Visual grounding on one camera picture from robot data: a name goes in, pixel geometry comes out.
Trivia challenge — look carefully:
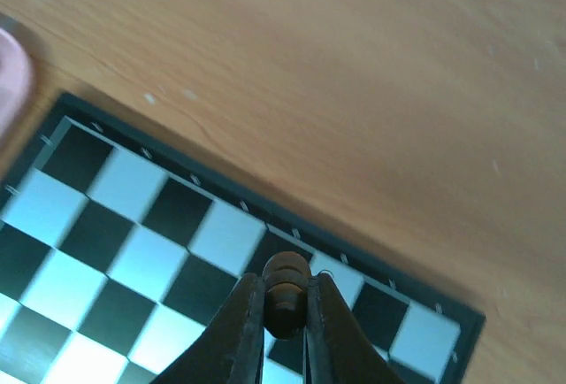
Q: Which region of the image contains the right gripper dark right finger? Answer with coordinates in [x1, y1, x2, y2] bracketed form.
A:
[303, 273, 403, 384]

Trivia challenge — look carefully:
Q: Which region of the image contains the black white chessboard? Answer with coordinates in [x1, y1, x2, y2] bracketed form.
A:
[1, 93, 486, 383]

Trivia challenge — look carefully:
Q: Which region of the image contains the pink plastic tray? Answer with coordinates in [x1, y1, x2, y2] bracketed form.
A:
[1, 25, 34, 148]

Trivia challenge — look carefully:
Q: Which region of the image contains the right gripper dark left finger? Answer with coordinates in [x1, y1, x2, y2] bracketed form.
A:
[153, 273, 265, 384]

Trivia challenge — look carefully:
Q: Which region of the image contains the dark brown chess piece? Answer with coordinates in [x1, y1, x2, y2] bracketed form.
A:
[262, 251, 312, 340]

